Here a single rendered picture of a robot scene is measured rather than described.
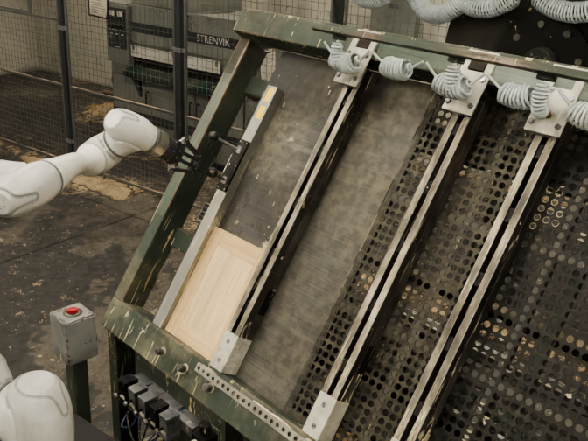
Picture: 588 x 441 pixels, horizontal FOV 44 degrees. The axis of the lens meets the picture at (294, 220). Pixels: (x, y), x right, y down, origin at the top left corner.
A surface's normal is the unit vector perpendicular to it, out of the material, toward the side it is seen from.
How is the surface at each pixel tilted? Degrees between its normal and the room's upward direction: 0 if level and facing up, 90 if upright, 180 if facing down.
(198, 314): 57
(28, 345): 0
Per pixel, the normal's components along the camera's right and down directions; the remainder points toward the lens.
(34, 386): 0.15, -0.90
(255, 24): -0.58, -0.31
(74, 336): 0.69, 0.31
